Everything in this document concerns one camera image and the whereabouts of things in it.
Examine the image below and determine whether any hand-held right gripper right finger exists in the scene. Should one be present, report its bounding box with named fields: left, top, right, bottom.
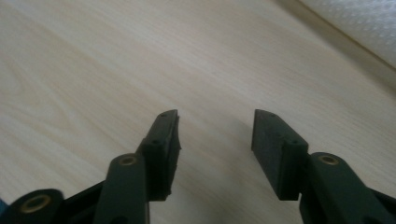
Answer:
left=251, top=108, right=310, bottom=202

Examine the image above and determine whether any white cloth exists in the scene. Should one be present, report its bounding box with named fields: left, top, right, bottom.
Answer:
left=298, top=0, right=396, bottom=69

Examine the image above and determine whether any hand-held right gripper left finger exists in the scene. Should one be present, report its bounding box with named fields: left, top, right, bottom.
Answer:
left=136, top=109, right=182, bottom=202

